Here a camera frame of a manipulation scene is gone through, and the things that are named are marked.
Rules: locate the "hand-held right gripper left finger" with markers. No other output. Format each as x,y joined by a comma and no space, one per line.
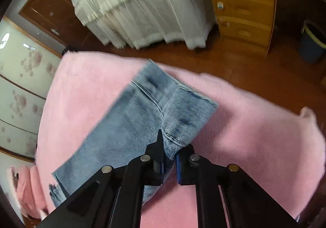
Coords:
157,166

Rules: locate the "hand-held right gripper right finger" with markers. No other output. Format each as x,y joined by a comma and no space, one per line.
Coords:
179,166

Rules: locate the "blue denim jeans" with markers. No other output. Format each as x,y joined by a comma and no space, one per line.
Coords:
127,121

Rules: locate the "pink blanket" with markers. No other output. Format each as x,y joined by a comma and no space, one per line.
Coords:
254,141

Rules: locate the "pink cloth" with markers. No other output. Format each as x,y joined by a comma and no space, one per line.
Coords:
28,187

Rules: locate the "floral panel wardrobe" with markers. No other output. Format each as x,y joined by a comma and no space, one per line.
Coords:
20,85

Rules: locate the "white lace mosquito net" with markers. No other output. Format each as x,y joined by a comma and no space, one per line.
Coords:
142,3

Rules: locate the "wooden drawer cabinet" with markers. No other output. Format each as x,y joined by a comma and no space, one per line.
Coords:
242,8

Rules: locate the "blue waste bin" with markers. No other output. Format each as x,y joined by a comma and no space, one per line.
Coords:
312,44

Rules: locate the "brown wooden cabinet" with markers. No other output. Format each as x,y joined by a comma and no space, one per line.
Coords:
51,13

